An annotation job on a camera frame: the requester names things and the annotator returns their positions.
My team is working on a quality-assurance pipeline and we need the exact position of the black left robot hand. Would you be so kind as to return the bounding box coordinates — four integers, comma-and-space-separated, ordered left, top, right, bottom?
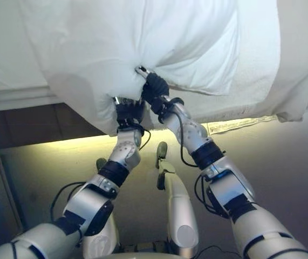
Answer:
112, 96, 147, 131

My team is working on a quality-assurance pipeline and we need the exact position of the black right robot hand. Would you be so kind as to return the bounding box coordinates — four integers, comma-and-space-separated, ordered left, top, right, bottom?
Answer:
135, 65, 170, 115

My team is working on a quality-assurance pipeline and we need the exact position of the white duvet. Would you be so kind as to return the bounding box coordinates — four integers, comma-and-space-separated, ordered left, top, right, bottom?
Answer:
18, 0, 281, 137

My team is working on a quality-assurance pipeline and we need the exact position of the white bed sheet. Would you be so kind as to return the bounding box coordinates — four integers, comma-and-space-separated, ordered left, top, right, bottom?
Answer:
0, 0, 63, 105

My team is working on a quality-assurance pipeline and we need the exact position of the small patterned bedside rug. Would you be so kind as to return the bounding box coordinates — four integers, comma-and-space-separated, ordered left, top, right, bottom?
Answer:
206, 114, 280, 135

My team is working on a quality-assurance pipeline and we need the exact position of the silver right robot leg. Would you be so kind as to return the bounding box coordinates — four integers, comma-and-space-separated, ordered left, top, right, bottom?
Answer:
155, 141, 199, 257

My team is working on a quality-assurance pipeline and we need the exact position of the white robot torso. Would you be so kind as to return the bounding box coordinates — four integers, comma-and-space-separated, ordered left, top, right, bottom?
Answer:
110, 240, 184, 259

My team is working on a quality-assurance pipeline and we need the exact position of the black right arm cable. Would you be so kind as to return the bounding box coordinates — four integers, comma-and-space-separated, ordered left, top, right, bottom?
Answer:
179, 113, 224, 216

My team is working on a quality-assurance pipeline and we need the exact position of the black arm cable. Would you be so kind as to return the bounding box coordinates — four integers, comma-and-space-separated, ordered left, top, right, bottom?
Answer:
179, 113, 224, 216
50, 126, 152, 222

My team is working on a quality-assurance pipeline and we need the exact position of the brown upholstered bed frame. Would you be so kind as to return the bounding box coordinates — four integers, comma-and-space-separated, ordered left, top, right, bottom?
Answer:
0, 101, 111, 151

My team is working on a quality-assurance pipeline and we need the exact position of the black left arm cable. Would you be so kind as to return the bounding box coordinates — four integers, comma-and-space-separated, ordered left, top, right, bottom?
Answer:
50, 126, 152, 222

